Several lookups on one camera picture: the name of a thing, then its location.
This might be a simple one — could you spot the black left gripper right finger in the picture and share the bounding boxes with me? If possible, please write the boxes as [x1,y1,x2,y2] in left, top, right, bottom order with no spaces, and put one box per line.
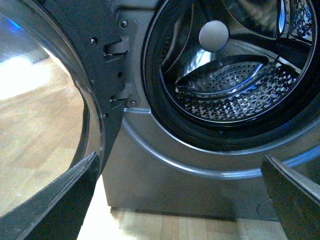
[260,155,320,240]

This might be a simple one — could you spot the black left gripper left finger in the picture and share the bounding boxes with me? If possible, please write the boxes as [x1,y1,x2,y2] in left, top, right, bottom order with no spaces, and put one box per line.
[0,152,100,240]

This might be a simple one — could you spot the grey front-load washing machine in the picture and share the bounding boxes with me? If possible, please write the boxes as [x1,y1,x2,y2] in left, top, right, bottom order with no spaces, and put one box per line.
[103,0,320,220]

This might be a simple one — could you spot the dark round washer door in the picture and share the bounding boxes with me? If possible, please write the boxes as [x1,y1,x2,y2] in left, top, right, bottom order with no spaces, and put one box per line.
[0,0,130,218]

